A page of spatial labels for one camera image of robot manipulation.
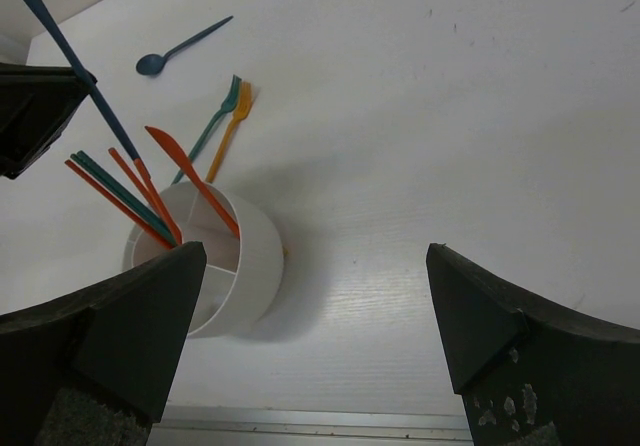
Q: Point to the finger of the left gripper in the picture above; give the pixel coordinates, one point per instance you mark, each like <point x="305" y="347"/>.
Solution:
<point x="37" y="103"/>

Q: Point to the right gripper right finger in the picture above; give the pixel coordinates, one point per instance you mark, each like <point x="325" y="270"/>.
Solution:
<point x="531" y="371"/>

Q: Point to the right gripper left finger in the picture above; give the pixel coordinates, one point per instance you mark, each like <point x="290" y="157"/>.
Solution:
<point x="95" y="367"/>

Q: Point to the dark blue plastic spoon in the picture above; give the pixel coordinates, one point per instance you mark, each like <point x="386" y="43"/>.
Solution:
<point x="153" y="64"/>

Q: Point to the dark blue plastic knife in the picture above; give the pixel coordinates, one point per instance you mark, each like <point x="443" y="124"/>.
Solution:
<point x="41" y="12"/>

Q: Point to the orange plastic knife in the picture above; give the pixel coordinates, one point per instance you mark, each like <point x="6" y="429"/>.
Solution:
<point x="170" y="146"/>

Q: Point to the teal plastic fork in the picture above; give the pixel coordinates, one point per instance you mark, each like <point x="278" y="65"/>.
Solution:
<point x="227" y="106"/>

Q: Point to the orange-yellow plastic fork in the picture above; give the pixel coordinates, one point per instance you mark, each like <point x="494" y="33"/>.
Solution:
<point x="241" y="112"/>

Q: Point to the white divided round container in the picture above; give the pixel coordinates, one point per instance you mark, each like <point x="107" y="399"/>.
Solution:
<point x="243" y="274"/>

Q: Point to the aluminium frame rail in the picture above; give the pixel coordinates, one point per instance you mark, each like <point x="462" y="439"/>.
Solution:
<point x="191" y="425"/>

